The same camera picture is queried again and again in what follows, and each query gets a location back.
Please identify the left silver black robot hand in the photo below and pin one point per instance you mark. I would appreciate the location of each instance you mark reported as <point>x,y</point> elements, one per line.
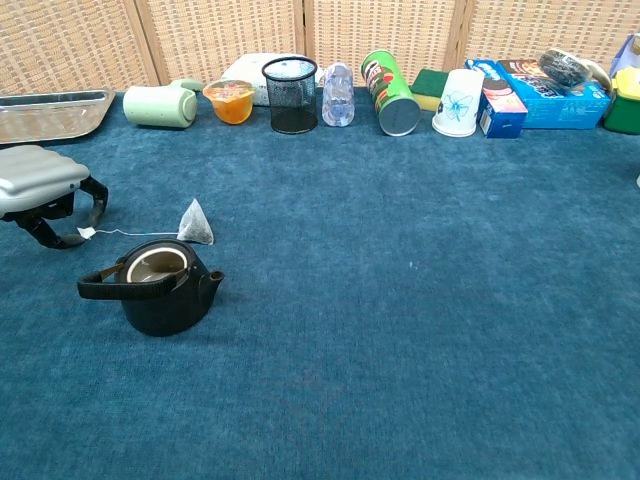
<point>35,172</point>

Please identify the pyramid tea bag with tag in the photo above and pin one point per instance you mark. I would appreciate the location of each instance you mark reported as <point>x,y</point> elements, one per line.
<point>195,226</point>

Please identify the stainless steel tray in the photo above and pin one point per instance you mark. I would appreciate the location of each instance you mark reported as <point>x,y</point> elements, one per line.
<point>50,117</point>

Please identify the light green lint roller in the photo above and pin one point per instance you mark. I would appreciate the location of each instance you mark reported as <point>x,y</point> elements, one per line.
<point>155,105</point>

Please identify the orange jelly cup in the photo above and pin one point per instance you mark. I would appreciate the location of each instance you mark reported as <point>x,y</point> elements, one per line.
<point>232,109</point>

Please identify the white wet wipes pack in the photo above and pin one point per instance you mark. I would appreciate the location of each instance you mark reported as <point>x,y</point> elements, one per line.
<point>245,67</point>

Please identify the woven rattan folding screen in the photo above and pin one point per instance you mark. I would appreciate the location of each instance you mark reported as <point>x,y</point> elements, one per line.
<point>225,30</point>

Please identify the black mesh pen holder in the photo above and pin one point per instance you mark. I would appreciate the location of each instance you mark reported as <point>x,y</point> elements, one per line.
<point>292,102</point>

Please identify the clear plastic water bottle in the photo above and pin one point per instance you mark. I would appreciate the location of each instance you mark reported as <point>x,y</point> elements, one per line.
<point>337,95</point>

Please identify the green chips can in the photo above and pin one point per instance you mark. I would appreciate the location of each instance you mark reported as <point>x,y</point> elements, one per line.
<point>391,87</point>

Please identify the blue table cloth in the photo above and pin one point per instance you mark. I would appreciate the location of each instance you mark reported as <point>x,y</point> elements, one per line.
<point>400,300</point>

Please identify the green yellow sponge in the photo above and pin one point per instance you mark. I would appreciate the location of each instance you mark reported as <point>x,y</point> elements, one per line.
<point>425,85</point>

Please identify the white paper cup blue flower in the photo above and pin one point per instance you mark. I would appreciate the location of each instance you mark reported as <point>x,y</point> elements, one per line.
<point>457,105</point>

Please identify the blue pink cookie box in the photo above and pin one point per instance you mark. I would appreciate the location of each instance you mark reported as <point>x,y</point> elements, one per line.
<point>500,112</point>

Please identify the brown chocolate pie box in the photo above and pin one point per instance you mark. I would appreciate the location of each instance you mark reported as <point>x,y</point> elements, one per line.
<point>520,66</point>

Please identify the blue biscuit box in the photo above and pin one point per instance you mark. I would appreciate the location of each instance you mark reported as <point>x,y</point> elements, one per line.
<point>565,107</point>

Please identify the green container yellow lid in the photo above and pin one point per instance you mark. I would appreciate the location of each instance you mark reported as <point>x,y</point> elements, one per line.
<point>625,107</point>

